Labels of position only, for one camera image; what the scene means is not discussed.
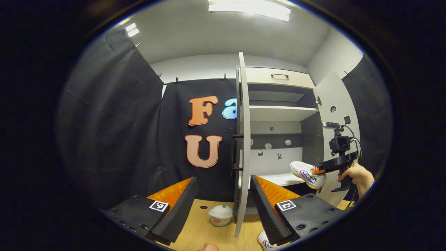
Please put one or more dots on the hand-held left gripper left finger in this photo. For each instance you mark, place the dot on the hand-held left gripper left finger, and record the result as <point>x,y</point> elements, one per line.
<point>181,212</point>

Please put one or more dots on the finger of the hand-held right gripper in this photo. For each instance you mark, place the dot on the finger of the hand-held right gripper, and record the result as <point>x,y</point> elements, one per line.
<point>316,171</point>

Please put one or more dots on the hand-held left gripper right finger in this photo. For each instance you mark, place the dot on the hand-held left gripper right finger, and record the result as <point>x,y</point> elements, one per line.
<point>266,212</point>

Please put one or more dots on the white canvas shoe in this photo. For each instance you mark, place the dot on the white canvas shoe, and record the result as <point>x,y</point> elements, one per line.
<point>264,242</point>
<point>303,170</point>

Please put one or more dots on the grey shoe cabinet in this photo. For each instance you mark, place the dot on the grey shoe cabinet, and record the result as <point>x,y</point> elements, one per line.
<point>278,113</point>

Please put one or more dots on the cabinet door with phone sticker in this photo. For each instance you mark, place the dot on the cabinet door with phone sticker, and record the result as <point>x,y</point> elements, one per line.
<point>245,139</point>

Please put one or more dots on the white lidded bowl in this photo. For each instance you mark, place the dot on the white lidded bowl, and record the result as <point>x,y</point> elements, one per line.
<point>220,212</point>

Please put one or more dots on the black backdrop cloth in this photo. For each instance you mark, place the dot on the black backdrop cloth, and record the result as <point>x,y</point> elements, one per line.
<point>115,139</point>

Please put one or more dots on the large ceiling light panel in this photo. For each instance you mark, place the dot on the large ceiling light panel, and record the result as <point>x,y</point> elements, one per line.
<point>249,8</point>

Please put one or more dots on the small ceiling light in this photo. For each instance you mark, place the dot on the small ceiling light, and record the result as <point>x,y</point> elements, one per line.
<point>132,30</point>

